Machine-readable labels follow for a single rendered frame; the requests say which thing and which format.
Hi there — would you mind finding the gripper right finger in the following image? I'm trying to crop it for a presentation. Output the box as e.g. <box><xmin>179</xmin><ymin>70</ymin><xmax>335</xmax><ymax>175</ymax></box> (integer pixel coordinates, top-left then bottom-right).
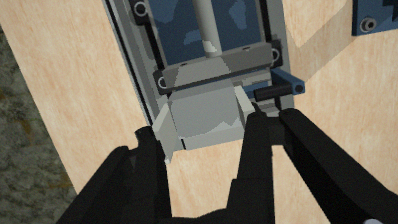
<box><xmin>223</xmin><ymin>85</ymin><xmax>398</xmax><ymax>224</ymax></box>

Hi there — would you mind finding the grey metal block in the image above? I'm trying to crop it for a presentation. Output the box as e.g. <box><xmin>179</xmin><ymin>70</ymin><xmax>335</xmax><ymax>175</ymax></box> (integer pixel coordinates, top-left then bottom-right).
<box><xmin>167</xmin><ymin>79</ymin><xmax>242</xmax><ymax>140</ymax></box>

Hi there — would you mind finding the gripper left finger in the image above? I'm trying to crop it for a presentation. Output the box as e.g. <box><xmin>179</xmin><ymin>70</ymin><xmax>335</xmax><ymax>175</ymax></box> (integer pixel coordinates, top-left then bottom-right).
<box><xmin>56</xmin><ymin>103</ymin><xmax>178</xmax><ymax>224</ymax></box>

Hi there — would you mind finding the grey flat bar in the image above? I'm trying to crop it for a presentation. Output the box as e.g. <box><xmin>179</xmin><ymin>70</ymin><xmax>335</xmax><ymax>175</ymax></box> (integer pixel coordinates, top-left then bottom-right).
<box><xmin>228</xmin><ymin>70</ymin><xmax>271</xmax><ymax>87</ymax></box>
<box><xmin>249</xmin><ymin>98</ymin><xmax>275</xmax><ymax>109</ymax></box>

